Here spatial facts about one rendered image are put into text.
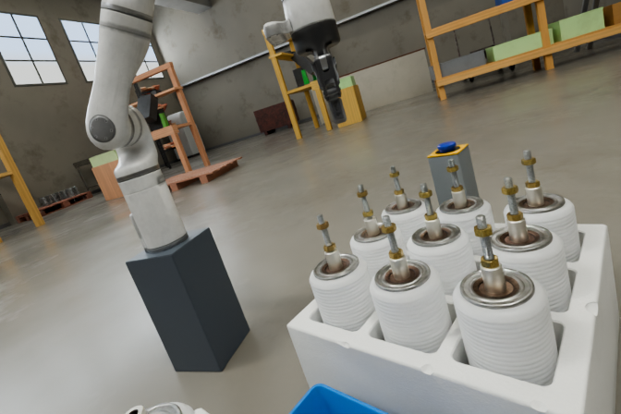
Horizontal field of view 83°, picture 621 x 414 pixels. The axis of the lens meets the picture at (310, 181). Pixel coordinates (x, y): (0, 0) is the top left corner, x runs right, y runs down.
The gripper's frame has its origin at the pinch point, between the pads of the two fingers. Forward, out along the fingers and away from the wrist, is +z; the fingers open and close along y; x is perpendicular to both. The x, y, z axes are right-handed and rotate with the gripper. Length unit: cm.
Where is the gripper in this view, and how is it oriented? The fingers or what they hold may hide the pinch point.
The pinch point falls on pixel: (337, 114)
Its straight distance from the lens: 60.4
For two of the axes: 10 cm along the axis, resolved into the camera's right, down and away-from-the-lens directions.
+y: 0.4, -2.3, 9.7
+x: -9.5, 2.8, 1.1
